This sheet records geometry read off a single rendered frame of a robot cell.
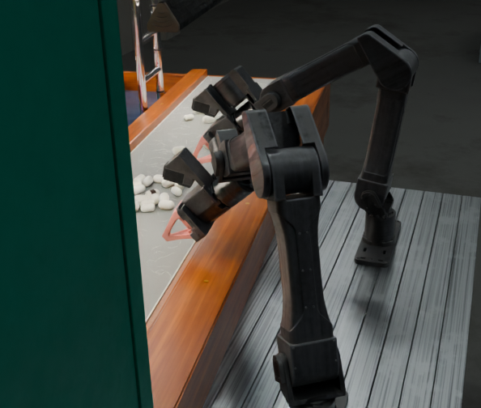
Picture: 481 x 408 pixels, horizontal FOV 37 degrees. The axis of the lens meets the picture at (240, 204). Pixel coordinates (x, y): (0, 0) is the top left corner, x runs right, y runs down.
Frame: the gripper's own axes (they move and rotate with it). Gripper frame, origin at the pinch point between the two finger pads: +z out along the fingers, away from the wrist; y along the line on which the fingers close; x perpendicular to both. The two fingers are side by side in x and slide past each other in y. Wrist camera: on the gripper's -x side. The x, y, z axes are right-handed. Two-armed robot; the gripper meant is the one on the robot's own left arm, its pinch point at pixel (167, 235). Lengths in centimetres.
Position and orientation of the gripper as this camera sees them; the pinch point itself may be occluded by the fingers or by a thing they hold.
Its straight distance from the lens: 135.7
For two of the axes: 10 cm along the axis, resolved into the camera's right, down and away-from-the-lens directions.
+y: -2.3, 4.2, -8.8
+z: -7.2, 5.3, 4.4
